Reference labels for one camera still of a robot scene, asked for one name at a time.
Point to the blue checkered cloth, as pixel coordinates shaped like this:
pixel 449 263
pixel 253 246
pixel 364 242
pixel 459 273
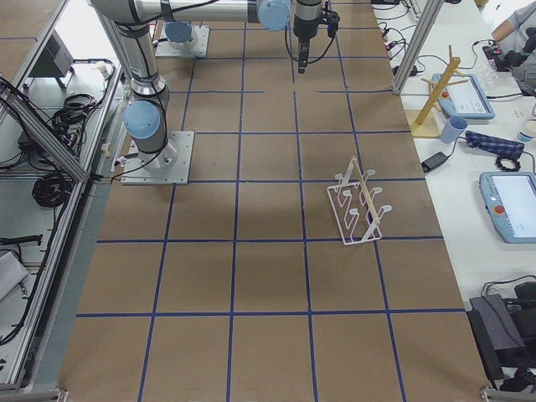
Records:
pixel 495 145

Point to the wooden mug tree stand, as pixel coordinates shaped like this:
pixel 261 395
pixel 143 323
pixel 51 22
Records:
pixel 421 125

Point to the person forearm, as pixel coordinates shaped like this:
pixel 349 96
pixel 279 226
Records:
pixel 507 27

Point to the aluminium frame post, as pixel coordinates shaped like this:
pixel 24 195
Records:
pixel 423 28

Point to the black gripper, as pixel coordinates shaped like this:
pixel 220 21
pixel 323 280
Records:
pixel 303 26

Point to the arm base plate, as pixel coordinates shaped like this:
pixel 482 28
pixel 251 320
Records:
pixel 171 166
pixel 197 48

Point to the white paper cup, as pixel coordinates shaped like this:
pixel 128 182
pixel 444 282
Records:
pixel 528 132

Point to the near blue teach pendant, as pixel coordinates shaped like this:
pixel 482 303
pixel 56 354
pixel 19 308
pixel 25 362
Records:
pixel 510 201

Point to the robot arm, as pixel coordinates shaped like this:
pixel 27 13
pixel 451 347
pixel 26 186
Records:
pixel 178 33
pixel 146 118

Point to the far blue teach pendant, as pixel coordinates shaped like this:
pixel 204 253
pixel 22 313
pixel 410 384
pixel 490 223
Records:
pixel 465 97

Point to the black power adapter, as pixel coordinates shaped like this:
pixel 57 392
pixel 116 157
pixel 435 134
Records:
pixel 433 162

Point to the blue teach pendant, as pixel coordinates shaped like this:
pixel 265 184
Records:
pixel 465 97
pixel 510 201

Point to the white wire cup rack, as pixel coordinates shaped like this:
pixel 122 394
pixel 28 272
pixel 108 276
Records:
pixel 352 200

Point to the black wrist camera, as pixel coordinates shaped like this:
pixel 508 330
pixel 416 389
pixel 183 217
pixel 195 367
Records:
pixel 332 21

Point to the blue cup on desk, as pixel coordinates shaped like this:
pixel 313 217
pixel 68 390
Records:
pixel 454 127

